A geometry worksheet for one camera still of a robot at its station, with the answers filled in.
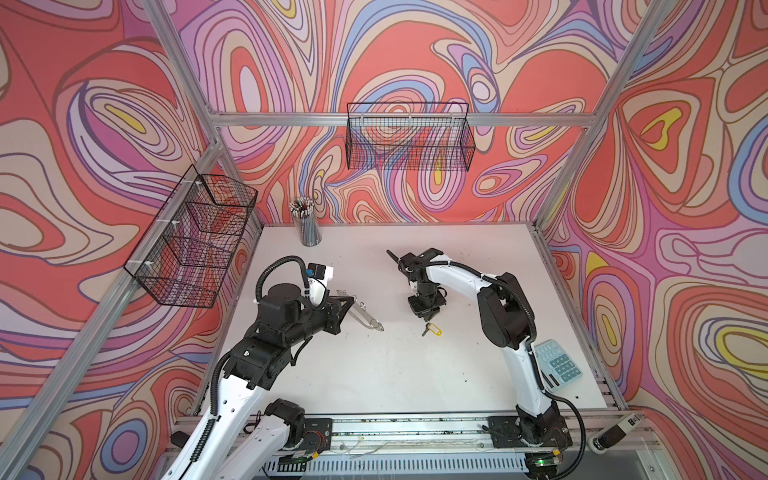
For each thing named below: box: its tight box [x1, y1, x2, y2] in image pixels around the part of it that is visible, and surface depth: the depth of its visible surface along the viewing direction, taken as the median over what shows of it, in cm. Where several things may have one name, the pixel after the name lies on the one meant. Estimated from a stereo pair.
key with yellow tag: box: [421, 322, 443, 337], surface depth 93 cm
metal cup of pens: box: [289, 197, 323, 247], surface depth 107 cm
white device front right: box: [588, 412, 642, 454], surface depth 72 cm
